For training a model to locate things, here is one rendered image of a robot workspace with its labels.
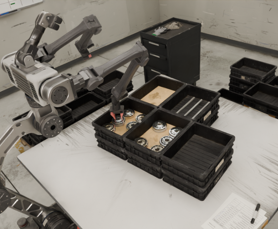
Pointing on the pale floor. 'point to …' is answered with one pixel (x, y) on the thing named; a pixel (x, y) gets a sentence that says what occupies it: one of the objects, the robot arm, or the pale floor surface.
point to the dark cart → (173, 51)
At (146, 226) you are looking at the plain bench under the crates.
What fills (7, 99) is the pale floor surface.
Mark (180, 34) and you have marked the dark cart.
